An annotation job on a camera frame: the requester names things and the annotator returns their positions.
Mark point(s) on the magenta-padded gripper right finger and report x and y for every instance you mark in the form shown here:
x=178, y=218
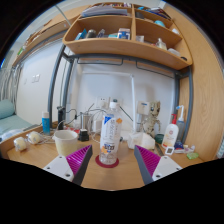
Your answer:
x=148, y=160

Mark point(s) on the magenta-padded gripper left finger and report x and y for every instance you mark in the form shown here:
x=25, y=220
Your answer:
x=80, y=160

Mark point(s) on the clear white-capped drink bottle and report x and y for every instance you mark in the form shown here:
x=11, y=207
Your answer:
x=111, y=133

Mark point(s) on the white tissue pack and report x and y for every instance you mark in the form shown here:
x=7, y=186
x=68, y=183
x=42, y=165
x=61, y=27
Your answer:
x=141, y=140

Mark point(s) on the cream plastic cup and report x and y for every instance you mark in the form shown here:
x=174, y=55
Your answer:
x=65, y=143

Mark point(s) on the small white square clock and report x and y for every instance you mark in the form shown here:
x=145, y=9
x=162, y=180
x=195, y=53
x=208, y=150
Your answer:
x=169, y=150

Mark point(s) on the dark green round jar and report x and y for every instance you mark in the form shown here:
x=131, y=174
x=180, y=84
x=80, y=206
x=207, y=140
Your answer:
x=159, y=138

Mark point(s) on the small black charger block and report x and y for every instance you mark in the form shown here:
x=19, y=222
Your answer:
x=83, y=135

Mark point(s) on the flat round red coaster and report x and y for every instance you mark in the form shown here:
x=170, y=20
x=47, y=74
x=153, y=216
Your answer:
x=115, y=164

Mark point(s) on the white pump bottle red nozzle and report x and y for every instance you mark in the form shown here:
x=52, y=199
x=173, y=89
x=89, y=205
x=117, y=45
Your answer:
x=170, y=133

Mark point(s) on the metal cup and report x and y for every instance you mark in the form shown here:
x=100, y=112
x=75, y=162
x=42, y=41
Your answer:
x=85, y=121

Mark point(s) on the small green flat item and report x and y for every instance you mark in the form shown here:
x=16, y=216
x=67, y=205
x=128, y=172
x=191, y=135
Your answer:
x=192, y=155

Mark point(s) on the black upright handheld device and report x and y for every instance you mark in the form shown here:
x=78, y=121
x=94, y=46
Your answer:
x=60, y=117

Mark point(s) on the blue spray bottle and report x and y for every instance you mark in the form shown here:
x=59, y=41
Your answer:
x=181, y=123

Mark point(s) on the blue tube with white cap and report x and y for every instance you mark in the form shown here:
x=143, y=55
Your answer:
x=45, y=123

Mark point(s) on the wrapped round bun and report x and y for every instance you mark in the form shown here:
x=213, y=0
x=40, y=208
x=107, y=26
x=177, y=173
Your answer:
x=20, y=143
x=33, y=137

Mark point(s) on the white box with blue label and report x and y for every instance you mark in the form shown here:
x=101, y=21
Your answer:
x=143, y=107

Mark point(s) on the white desk lamp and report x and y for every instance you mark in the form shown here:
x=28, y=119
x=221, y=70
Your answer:
x=133, y=96

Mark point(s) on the teal bed mattress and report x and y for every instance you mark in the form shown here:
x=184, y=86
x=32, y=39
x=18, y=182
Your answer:
x=13, y=124

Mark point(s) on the teal pillow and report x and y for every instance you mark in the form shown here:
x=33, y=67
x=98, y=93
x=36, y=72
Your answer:
x=6, y=109

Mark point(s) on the wooden shelf unit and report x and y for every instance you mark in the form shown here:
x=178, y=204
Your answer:
x=126, y=48

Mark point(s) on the white wall socket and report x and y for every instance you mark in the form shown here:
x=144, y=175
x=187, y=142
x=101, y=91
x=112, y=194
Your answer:
x=101, y=102

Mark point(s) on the grey metal desk frame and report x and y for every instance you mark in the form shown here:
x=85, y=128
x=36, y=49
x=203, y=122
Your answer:
x=50, y=93

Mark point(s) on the white wall switch plate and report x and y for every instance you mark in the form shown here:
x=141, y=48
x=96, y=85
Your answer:
x=35, y=78

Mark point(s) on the wooden bunk bed rail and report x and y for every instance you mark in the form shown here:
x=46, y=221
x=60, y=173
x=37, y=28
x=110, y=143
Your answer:
x=43, y=33

